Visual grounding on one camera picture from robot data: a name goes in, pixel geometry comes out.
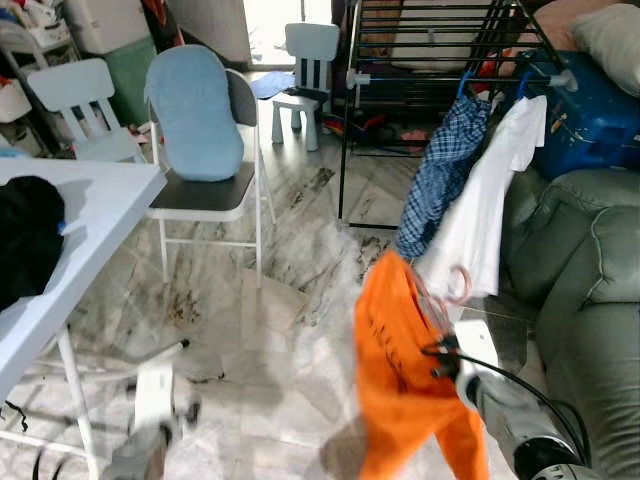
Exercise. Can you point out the orange garment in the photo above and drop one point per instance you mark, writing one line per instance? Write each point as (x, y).
(400, 370)

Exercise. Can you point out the pink plastic hanger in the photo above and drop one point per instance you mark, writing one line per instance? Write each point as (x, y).
(462, 285)

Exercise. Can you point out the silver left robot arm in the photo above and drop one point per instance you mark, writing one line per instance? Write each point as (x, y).
(150, 450)

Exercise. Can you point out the blue plastic hanger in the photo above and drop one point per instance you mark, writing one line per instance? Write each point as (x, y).
(524, 85)
(464, 85)

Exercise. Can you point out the white shirt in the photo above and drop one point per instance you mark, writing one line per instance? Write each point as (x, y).
(490, 210)

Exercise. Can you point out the blue plaid shirt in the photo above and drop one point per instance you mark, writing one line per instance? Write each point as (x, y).
(445, 170)

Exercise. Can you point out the grey white folding chair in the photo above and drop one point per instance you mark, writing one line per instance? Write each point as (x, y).
(205, 195)

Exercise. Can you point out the white folding table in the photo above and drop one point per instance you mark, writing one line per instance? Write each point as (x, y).
(100, 200)

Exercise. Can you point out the black garment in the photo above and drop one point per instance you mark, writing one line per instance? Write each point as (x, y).
(25, 240)

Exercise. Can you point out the black metal drying rack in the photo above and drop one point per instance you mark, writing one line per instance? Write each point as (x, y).
(345, 130)

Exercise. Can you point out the light blue cushion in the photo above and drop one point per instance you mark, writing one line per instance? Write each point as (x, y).
(195, 115)

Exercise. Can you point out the blue floor mat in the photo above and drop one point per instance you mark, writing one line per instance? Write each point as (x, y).
(272, 85)

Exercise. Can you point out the green storage box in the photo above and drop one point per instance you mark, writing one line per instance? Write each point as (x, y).
(135, 85)

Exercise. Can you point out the white child chair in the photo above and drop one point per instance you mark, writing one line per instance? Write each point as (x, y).
(312, 45)

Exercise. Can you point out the white pillow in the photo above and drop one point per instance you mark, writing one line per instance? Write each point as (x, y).
(610, 45)

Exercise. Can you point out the pink pillow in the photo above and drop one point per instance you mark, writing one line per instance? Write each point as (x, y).
(565, 20)

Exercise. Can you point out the red black bag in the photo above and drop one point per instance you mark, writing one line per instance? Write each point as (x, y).
(162, 18)

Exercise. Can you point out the white plastic bin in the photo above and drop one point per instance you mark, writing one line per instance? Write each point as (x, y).
(105, 25)

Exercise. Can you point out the white trolley cart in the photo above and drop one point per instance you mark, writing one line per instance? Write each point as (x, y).
(35, 40)

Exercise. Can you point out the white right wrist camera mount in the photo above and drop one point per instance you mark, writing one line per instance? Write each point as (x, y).
(477, 350)

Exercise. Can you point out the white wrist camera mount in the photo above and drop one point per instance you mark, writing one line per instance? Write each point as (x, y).
(155, 395)
(477, 350)

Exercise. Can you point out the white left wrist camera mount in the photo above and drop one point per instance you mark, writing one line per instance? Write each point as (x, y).
(155, 395)

